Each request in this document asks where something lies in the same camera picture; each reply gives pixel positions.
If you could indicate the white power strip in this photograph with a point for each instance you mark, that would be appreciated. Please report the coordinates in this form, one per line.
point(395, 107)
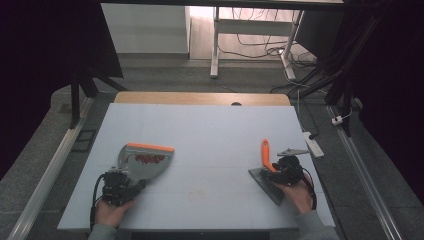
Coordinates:
point(313, 144)

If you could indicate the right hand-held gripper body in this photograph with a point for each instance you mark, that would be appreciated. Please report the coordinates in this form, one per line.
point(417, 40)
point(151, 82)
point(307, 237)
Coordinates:
point(291, 171)

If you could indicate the white desk frame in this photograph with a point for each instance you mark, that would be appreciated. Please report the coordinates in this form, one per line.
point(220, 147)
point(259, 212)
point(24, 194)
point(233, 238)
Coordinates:
point(253, 27)

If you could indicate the black floor frame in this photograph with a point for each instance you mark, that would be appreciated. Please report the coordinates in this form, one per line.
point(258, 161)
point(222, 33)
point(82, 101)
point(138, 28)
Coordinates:
point(84, 140)

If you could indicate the small white adapter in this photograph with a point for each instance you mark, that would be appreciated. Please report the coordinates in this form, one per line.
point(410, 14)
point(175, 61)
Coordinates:
point(337, 120)

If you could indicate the grey dustpan with orange edge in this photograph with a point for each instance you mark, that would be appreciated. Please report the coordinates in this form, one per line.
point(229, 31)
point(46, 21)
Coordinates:
point(146, 161)

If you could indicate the dark curtain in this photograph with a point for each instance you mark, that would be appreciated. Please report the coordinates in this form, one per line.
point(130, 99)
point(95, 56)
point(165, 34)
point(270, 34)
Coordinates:
point(36, 66)
point(396, 83)

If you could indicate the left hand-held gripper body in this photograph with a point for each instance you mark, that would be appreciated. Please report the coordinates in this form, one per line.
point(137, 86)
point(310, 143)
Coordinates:
point(115, 188)

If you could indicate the pale blue table mat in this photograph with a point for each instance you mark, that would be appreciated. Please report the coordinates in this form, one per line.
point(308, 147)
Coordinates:
point(206, 200)

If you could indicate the person's right hand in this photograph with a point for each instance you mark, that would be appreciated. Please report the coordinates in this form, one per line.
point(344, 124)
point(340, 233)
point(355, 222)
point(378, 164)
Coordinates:
point(300, 196)

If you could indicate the white cabinet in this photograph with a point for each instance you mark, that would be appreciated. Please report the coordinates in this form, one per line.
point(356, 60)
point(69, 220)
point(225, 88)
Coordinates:
point(146, 30)

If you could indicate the person's left hand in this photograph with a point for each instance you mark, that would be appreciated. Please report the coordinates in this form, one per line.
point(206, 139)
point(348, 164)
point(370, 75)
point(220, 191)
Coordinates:
point(111, 213)

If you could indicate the black metal stand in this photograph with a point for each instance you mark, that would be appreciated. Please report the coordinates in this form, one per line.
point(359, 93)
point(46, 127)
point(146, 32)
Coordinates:
point(343, 80)
point(76, 100)

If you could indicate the aluminium rail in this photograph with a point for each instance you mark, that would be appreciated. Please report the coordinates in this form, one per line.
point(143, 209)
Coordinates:
point(50, 173)
point(363, 173)

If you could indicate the wooden table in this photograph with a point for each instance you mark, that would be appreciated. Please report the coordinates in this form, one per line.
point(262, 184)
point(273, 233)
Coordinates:
point(186, 98)

